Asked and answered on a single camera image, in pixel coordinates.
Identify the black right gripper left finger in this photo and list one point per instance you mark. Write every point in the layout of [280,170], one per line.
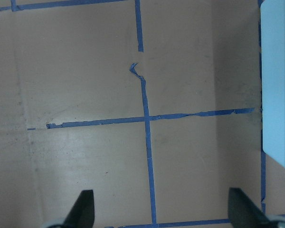
[82,213]

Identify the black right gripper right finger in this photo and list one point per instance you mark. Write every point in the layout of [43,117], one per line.
[243,213]

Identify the light blue plastic bin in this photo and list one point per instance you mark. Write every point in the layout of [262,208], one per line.
[273,78]

